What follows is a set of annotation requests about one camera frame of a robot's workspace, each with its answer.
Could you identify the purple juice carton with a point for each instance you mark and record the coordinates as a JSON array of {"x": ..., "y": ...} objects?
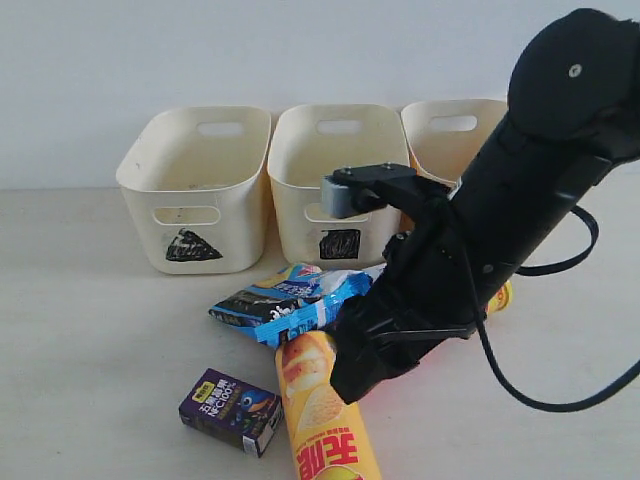
[{"x": 232, "y": 411}]

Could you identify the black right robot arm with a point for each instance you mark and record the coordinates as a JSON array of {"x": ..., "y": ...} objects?
[{"x": 572, "y": 117}]

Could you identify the cream bin with triangle mark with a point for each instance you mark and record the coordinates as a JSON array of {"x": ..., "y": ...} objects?
[{"x": 195, "y": 185}]

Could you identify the yellow chips can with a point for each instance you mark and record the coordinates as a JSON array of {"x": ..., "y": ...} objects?
[{"x": 328, "y": 438}]

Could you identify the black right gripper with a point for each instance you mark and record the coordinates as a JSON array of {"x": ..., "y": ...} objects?
[{"x": 427, "y": 293}]

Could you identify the cream bin with square mark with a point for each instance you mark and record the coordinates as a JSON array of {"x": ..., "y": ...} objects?
[{"x": 310, "y": 142}]

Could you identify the blue noodle packet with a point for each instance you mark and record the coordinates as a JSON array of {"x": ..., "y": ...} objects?
[{"x": 300, "y": 298}]

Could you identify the pink chips can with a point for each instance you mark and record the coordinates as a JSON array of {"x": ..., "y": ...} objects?
[{"x": 500, "y": 300}]

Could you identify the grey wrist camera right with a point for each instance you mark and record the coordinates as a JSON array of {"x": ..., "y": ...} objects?
[{"x": 351, "y": 191}]

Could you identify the cream bin with circle mark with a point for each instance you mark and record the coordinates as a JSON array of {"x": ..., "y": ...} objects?
[{"x": 443, "y": 136}]

